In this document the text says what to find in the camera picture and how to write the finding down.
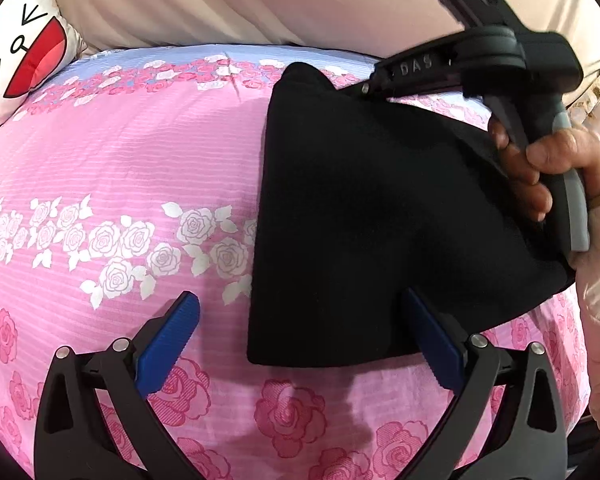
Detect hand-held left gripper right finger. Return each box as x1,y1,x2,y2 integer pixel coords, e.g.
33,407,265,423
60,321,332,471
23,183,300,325
401,287,568,480

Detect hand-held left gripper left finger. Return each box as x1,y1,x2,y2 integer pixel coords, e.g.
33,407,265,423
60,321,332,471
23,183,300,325
32,291,202,480

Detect black pants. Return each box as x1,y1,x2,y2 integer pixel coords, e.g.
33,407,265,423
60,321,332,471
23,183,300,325
246,61,577,368

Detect person's right hand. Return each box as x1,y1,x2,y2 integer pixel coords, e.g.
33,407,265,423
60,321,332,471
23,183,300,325
489,120,600,223

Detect pink floral bed sheet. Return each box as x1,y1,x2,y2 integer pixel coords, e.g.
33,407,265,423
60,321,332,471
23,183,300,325
0,45,596,480

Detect beige blanket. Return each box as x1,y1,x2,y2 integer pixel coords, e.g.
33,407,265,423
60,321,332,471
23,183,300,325
45,0,600,106

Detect white cartoon cat pillow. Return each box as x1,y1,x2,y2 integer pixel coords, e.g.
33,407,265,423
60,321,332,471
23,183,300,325
0,0,86,136

